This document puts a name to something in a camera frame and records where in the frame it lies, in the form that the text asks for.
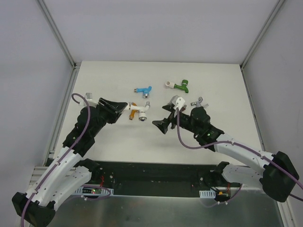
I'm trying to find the white elbow pipe fitting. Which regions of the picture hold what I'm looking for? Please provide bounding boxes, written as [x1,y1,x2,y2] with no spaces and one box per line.
[124,103,137,111]

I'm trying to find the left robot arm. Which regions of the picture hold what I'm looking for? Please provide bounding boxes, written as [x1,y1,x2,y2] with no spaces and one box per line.
[12,93,128,227]

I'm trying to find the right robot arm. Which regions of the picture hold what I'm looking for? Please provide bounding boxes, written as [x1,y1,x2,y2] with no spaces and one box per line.
[152,104,299,202]

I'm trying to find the brown faucet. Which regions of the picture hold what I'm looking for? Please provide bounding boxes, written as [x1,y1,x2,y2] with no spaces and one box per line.
[180,105,187,112]

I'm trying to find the orange faucet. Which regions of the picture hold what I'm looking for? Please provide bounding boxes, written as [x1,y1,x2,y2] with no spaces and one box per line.
[129,103,139,120]

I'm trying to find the grey faucet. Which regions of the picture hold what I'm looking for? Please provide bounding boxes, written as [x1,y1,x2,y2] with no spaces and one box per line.
[190,96,209,108]

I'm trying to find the blue faucet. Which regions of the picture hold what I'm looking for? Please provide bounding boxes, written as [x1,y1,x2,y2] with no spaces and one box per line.
[134,86,152,99]

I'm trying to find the green faucet with white fitting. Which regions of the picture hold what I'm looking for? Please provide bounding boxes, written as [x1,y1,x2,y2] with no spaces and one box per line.
[165,79,189,94]

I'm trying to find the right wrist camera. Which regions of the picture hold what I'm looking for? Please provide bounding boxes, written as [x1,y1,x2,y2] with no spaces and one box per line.
[169,95,185,110]

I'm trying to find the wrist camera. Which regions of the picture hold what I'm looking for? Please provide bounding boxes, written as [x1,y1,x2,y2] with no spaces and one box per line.
[79,93,98,107]
[169,95,185,110]

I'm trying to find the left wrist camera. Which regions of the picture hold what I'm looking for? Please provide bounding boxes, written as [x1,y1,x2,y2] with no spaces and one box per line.
[79,93,98,107]

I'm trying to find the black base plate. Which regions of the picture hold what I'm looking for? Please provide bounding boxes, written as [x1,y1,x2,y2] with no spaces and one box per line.
[81,159,228,198]

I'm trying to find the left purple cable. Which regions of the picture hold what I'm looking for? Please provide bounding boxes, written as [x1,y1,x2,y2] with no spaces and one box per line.
[20,93,92,227]

